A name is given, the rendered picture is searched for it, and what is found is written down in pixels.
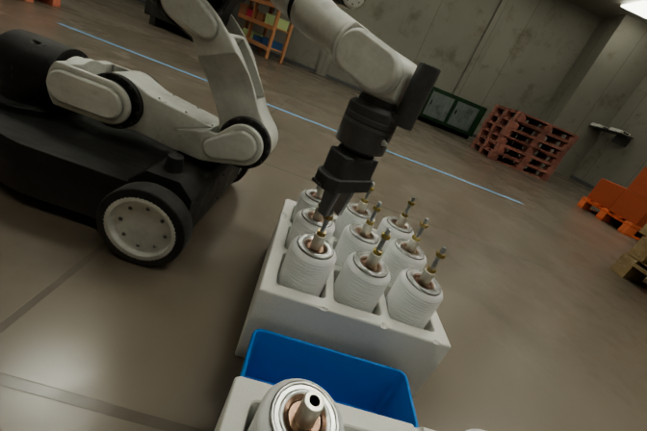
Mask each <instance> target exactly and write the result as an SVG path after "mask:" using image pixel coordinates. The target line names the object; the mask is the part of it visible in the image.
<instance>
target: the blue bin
mask: <svg viewBox="0 0 647 431"><path fill-rule="evenodd" d="M240 376H243V377H246V378H249V379H253V380H256V381H260V382H263V383H267V384H271V385H275V384H276V383H278V382H280V381H283V380H286V379H291V378H301V379H306V380H309V381H312V382H314V383H316V384H317V385H319V386H321V387H322V388H323V389H324V390H325V391H327V393H328V394H329V395H330V396H331V397H332V399H333V400H334V402H336V403H339V404H343V405H346V406H350V407H353V408H356V409H360V410H363V411H367V412H370V413H374V414H378V415H381V416H385V417H387V418H393V419H397V420H401V421H404V422H408V423H411V424H413V426H414V427H415V428H419V424H418V420H417V416H416V412H415V407H414V403H413V399H412V395H411V391H410V387H409V383H408V379H407V376H406V375H405V373H404V372H403V371H401V370H399V369H397V368H391V367H388V366H385V365H382V364H379V363H375V362H372V361H368V360H365V359H362V358H358V357H355V356H352V355H349V354H346V353H343V352H339V351H336V350H333V349H329V348H326V347H322V346H319V345H316V344H312V343H310V342H304V341H301V340H298V339H294V338H291V337H288V336H284V335H281V334H278V333H274V332H272V331H268V330H265V329H256V330H254V331H253V333H252V335H251V338H250V341H249V344H248V348H247V351H246V356H245V360H244V363H243V366H242V370H241V373H240Z"/></svg>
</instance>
